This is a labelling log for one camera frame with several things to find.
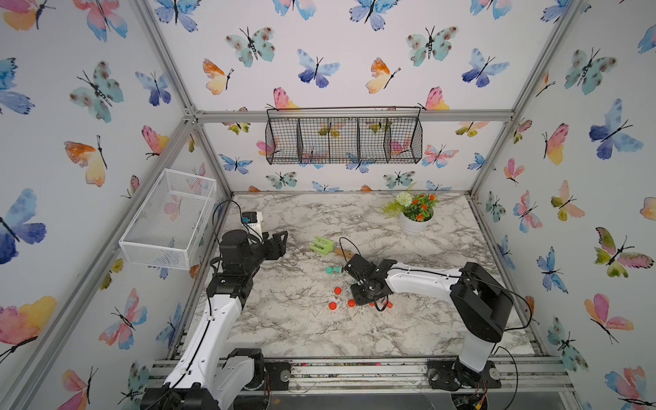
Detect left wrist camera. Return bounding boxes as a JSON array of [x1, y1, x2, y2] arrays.
[[240, 211, 263, 243]]

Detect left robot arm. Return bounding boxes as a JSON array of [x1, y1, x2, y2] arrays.
[[140, 230, 288, 409]]

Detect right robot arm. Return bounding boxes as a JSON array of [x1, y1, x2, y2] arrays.
[[343, 254, 514, 392]]

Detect potted flower plant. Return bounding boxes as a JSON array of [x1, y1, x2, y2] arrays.
[[382, 191, 440, 236]]

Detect white mesh wall basket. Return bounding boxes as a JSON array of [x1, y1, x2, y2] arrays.
[[119, 168, 217, 270]]

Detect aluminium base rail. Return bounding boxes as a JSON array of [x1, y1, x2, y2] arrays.
[[148, 355, 570, 396]]

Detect black wire wall basket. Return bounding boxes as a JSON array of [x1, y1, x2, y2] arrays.
[[261, 107, 424, 166]]

